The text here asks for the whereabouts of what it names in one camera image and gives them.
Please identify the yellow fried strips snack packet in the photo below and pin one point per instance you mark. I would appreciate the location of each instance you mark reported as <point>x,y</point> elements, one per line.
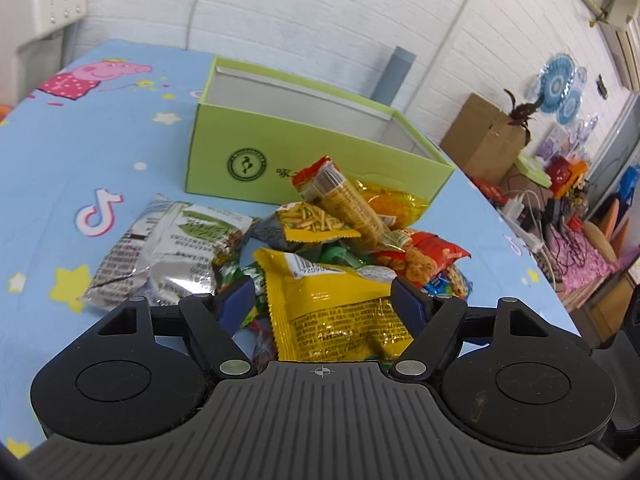
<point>305,220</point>

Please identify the small blue paper fan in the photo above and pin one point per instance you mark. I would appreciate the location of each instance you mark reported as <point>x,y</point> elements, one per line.
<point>571,107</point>

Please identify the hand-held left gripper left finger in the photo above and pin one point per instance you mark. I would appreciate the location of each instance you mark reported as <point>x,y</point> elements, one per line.
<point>238,301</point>

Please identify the white air conditioner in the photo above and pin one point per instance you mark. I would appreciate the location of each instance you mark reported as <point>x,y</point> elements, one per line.
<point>620,5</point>

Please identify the clear round cracker tube packet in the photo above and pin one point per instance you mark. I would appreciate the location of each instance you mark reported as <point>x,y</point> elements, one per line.
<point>345,200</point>

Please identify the orange cushions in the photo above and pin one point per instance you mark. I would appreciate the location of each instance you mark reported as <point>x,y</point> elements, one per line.
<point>607,230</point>

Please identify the brown cardboard box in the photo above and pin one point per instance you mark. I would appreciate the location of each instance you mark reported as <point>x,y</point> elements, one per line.
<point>480,135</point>

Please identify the light green cardboard box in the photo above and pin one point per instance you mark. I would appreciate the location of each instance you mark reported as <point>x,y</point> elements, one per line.
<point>225,135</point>

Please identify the silver packet with green print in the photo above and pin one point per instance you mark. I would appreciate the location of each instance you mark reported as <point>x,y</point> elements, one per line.
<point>200,230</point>

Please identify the red fried snack packet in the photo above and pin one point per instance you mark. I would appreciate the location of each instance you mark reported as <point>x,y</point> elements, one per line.
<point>425,255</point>

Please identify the blue cartoon printed tablecloth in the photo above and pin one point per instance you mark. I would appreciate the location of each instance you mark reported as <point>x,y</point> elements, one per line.
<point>75,135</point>

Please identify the plain silver snack packet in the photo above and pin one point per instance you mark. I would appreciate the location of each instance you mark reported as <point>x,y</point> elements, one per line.
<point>145,275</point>

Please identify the light green box lid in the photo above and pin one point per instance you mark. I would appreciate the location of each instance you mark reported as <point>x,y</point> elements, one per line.
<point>532,167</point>

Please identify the dried dark plant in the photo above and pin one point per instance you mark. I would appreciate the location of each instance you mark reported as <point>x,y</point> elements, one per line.
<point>522,107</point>

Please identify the grey upright tube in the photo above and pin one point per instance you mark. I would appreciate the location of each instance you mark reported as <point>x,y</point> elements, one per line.
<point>395,77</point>

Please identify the orange transparent snack packet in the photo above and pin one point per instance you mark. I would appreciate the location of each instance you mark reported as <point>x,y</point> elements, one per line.
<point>397,205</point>

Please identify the white power strip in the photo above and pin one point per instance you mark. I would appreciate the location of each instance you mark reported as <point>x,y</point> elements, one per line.
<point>525,235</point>

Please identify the red toy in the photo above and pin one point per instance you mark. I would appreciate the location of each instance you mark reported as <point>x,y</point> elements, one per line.
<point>562,172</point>

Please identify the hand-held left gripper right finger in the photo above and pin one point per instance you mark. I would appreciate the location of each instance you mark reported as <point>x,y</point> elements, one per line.
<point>407,305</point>

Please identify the blue snack packet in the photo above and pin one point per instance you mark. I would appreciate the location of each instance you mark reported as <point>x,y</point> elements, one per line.
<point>450,285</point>

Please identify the large blue paper fan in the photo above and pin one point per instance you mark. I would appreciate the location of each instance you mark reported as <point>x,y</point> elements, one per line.
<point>555,80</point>

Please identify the green pea snack packet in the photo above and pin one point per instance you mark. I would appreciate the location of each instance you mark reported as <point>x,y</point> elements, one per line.
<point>247,272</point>

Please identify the pink cloth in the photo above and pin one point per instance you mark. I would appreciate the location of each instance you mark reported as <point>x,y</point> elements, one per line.
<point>585,265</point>

